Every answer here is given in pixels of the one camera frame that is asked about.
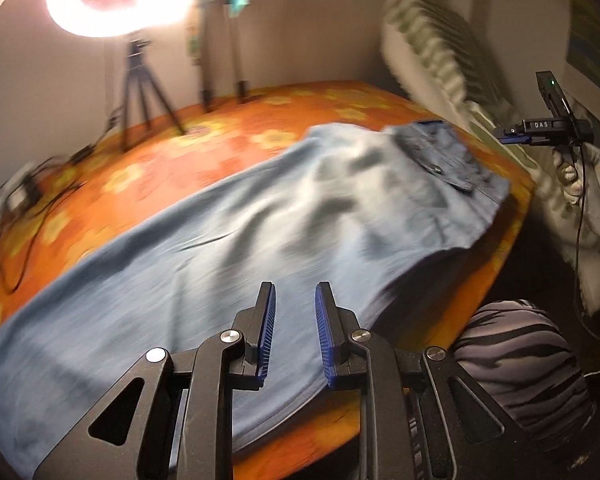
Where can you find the orange floral bed sheet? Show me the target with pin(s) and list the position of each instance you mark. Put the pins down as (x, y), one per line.
(114, 192)

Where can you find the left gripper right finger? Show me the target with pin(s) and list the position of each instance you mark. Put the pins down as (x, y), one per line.
(343, 368)

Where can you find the gloved right hand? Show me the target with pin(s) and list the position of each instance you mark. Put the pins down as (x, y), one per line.
(567, 197)

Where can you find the striped pants knee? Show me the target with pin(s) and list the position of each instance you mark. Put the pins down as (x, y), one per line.
(518, 356)

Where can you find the white power strip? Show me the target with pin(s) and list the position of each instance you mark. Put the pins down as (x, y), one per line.
(20, 192)

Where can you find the tall folded tripod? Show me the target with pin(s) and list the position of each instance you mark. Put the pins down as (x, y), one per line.
(218, 40)

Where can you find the light blue denim pants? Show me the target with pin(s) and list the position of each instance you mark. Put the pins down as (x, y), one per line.
(372, 213)

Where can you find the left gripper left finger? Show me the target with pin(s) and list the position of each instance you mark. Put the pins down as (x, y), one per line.
(256, 324)

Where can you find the small black tripod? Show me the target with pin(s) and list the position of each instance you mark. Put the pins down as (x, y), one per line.
(138, 76)

